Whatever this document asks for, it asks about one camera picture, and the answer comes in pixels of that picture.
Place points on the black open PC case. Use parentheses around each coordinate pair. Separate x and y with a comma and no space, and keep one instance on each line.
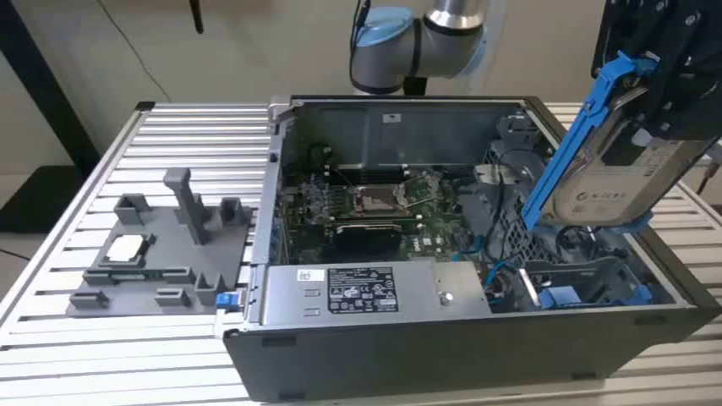
(395,363)

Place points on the silver CPU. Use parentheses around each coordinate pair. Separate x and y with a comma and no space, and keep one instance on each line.
(127,249)

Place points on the empty blue disk carrier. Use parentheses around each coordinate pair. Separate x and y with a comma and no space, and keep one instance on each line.
(563,297)

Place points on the blue case latch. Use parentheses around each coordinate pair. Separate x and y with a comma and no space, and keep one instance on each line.
(227,300)

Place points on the black antenna rod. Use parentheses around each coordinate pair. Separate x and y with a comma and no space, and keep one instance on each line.
(197,17)

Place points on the grey parts rack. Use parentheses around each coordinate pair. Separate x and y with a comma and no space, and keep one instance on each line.
(163,254)

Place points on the disk bay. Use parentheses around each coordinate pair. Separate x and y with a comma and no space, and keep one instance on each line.
(608,275)

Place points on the hard disk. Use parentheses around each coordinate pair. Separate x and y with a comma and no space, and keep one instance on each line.
(608,199)

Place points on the silver power supply box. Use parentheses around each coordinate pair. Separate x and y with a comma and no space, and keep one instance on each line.
(411,292)

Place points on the green Dell motherboard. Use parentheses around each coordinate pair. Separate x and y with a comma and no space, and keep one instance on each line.
(434,237)

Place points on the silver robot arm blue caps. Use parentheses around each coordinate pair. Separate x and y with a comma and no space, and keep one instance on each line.
(388,63)

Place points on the CPU socket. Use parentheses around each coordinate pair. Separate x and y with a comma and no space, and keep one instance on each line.
(378,201)

